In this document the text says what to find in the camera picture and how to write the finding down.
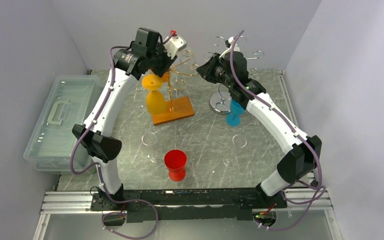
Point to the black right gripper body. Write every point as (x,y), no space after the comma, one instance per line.
(219,76)

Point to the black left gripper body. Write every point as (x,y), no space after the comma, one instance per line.
(160,62)

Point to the clear wine glass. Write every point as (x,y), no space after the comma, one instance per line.
(150,146)
(237,145)
(183,69)

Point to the yellow plastic wine glass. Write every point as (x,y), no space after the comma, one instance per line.
(155,100)

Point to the gold wire rack wooden base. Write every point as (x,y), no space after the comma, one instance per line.
(177,107)

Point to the orange plastic wine glass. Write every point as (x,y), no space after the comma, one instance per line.
(166,77)

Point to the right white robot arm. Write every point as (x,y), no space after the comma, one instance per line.
(302,152)

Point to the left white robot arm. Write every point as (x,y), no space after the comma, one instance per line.
(94,146)

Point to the blue plastic wine glass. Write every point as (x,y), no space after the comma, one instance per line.
(234,118)

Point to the red plastic wine glass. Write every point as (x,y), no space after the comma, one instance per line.
(175,161)

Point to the clear plastic storage bin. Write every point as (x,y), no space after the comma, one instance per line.
(70,101)

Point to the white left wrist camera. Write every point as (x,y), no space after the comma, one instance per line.
(173,44)

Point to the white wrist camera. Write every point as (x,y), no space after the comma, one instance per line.
(173,44)
(231,46)

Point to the chrome wire glass rack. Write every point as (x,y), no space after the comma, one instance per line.
(220,101)

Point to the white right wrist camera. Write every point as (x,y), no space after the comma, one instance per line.
(231,46)

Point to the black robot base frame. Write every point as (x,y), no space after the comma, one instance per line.
(238,203)

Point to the aluminium rail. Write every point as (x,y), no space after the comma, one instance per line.
(82,202)

